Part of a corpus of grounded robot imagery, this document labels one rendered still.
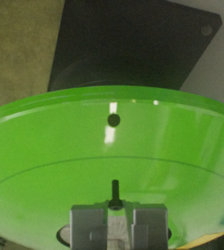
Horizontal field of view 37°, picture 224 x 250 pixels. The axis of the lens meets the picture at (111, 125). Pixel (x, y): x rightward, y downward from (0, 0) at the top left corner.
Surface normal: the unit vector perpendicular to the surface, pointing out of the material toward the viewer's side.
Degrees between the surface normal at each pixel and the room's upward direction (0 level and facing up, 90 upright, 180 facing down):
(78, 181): 17
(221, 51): 0
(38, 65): 0
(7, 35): 0
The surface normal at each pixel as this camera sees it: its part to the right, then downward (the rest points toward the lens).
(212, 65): 0.01, 0.81
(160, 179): 0.11, 0.60
